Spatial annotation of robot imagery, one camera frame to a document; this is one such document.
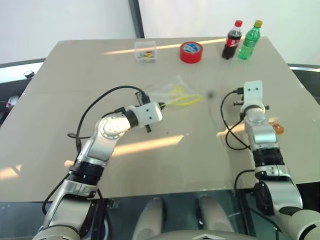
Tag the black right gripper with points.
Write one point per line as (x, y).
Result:
(237, 103)

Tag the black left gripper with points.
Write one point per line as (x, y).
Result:
(144, 99)

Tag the clear plastic bag yellow zip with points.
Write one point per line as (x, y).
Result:
(178, 96)

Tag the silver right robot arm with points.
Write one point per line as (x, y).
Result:
(262, 135)

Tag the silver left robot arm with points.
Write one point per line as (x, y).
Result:
(110, 128)

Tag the orange snack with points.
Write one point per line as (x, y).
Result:
(278, 128)

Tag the clear plastic box colourful bits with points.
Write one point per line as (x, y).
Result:
(145, 53)

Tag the red tape roll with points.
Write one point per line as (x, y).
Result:
(191, 53)

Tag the green bottle yellow cap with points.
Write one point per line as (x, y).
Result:
(249, 42)

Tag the cola bottle red cap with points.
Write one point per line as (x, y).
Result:
(232, 41)

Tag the grey rounded shape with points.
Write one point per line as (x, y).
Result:
(215, 216)
(152, 217)

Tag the grey robot torso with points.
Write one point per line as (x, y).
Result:
(200, 235)

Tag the round black white object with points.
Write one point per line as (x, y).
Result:
(28, 74)

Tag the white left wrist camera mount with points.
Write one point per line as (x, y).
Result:
(149, 112)

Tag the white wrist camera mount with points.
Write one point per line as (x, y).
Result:
(149, 112)
(253, 93)

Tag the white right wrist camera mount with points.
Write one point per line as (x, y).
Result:
(253, 93)

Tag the black vertical post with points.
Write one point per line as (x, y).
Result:
(136, 18)

